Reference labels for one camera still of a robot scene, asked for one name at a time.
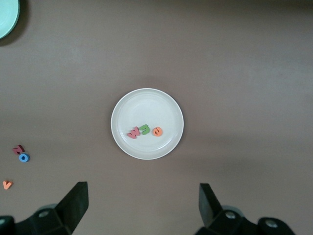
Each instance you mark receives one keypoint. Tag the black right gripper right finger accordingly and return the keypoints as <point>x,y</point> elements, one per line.
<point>220,220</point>

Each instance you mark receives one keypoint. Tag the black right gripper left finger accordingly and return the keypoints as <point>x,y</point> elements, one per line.
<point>61,220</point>

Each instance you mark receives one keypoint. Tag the orange foam letter e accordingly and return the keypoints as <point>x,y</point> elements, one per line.
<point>156,133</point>

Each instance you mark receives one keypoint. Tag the red foam letter w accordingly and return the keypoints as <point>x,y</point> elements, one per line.
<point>133,133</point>

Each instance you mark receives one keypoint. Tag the green foam letter c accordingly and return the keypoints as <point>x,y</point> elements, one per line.
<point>146,132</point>

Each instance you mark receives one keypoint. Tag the orange foam letter v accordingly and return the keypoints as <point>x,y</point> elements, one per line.
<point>6,186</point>

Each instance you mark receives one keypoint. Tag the blue foam letter o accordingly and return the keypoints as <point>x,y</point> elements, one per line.
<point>20,158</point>

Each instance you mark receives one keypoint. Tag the dark red foam letter z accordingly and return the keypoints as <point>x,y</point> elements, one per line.
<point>18,149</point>

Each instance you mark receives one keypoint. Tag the beige round plate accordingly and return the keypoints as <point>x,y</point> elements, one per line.
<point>146,107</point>

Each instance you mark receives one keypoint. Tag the brown table cover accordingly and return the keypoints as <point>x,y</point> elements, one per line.
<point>220,49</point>

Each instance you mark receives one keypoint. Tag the green round plate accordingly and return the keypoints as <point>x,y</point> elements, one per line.
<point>6,14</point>

